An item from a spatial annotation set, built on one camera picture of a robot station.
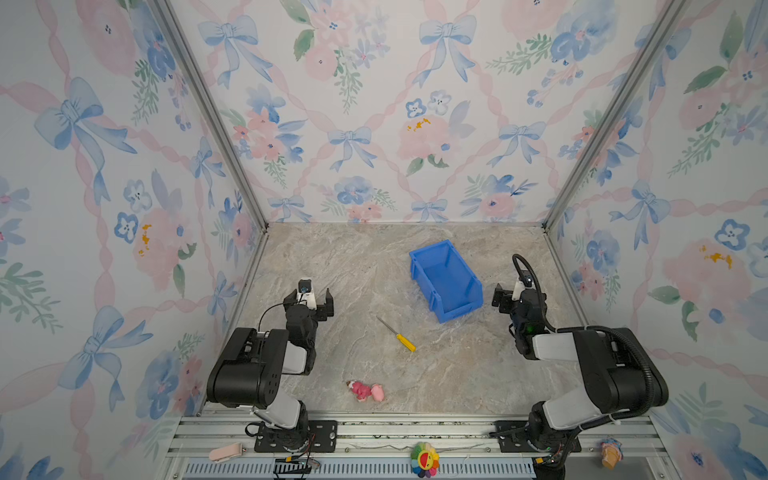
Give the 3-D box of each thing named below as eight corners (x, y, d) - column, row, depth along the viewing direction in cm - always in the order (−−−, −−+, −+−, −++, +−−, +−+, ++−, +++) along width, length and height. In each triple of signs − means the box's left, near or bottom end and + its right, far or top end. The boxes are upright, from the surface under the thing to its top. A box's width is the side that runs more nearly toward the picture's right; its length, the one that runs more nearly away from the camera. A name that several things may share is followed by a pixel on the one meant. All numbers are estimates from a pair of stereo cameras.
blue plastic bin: (436, 326, 95) (441, 310, 86) (406, 270, 108) (407, 251, 100) (479, 310, 98) (487, 293, 90) (444, 257, 112) (448, 239, 104)
